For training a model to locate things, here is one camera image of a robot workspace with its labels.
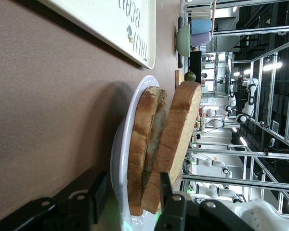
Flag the mint green bowl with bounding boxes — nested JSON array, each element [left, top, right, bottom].
[[175, 24, 192, 58]]

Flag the cream bear print tray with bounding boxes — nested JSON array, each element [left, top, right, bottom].
[[42, 0, 157, 70]]

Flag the black panel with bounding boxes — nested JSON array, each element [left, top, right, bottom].
[[189, 51, 203, 78]]

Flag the brown bread slice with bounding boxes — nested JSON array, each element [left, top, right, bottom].
[[141, 81, 203, 215]]

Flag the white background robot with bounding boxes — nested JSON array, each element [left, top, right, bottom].
[[194, 183, 244, 204], [197, 157, 233, 180], [227, 76, 259, 126]]

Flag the lavender cup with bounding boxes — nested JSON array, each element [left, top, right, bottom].
[[190, 32, 212, 48]]

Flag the green avocado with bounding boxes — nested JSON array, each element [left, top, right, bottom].
[[184, 71, 197, 83]]

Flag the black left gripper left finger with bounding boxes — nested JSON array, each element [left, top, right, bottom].
[[0, 170, 109, 231]]

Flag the metal wire rack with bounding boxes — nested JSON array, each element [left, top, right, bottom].
[[181, 0, 217, 27]]

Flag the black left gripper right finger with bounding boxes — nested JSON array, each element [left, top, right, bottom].
[[155, 171, 256, 231]]

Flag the lavender round plate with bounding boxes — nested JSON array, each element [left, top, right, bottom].
[[110, 75, 163, 231]]

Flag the blue cup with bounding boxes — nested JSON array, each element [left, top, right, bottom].
[[191, 19, 213, 35]]

